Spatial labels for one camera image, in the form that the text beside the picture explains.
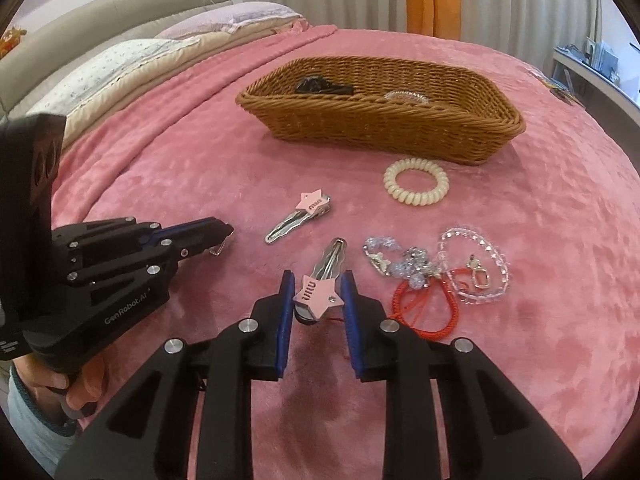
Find person's left hand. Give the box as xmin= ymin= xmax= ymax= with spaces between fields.
xmin=11 ymin=352 xmax=107 ymax=413

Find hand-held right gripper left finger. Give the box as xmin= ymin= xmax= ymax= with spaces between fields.
xmin=54 ymin=269 xmax=296 ymax=480

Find clear spiral hair tie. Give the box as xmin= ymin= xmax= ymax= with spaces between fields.
xmin=384 ymin=90 xmax=430 ymax=107

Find white floral pillow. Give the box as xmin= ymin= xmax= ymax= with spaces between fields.
xmin=25 ymin=37 xmax=201 ymax=126

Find orange plush toy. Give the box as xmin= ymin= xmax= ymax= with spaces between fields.
xmin=0 ymin=27 xmax=26 ymax=59

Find brown wicker basket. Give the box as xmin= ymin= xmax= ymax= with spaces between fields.
xmin=235 ymin=56 xmax=526 ymax=166

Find clear bead bracelet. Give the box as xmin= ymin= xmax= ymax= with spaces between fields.
xmin=437 ymin=227 xmax=510 ymax=307

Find beige padded headboard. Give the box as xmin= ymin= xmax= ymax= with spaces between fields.
xmin=0 ymin=0 xmax=236 ymax=111

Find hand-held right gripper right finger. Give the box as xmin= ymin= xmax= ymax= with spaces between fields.
xmin=341 ymin=269 xmax=583 ymax=480

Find black hair accessory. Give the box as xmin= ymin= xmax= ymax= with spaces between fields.
xmin=295 ymin=76 xmax=356 ymax=97

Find colourful picture book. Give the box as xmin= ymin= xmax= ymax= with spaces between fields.
xmin=530 ymin=67 xmax=586 ymax=108

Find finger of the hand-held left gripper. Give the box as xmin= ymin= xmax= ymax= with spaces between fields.
xmin=51 ymin=216 xmax=235 ymax=256
xmin=65 ymin=236 xmax=228 ymax=288

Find cream spiral hair tie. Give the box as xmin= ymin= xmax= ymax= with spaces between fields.
xmin=383 ymin=157 xmax=449 ymax=207

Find pink star hair clip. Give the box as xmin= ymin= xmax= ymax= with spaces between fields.
xmin=265 ymin=189 xmax=335 ymax=246
xmin=292 ymin=237 xmax=348 ymax=323

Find beige quilt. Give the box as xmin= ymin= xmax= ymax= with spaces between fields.
xmin=60 ymin=17 xmax=311 ymax=151

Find purple pillow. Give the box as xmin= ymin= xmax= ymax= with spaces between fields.
xmin=155 ymin=1 xmax=303 ymax=41

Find white desk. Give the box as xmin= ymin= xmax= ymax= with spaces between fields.
xmin=552 ymin=45 xmax=640 ymax=126

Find person's left forearm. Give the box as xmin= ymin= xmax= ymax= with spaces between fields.
xmin=6 ymin=372 xmax=78 ymax=477

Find upright books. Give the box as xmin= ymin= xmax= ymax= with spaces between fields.
xmin=585 ymin=36 xmax=621 ymax=79

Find red cord bracelet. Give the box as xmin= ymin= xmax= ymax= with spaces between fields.
xmin=391 ymin=267 xmax=476 ymax=338

